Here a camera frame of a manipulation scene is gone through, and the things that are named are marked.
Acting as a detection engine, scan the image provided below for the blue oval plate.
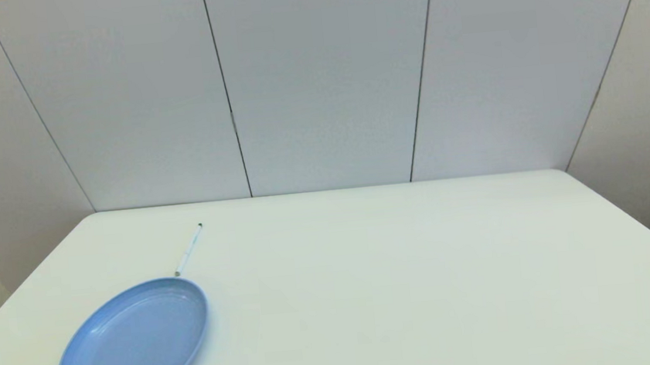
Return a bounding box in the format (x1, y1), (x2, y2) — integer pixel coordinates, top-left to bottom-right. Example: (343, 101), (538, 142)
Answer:
(48, 274), (214, 365)

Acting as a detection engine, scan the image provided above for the white pen with black cap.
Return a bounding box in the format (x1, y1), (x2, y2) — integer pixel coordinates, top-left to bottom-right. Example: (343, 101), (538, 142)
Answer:
(170, 223), (208, 277)

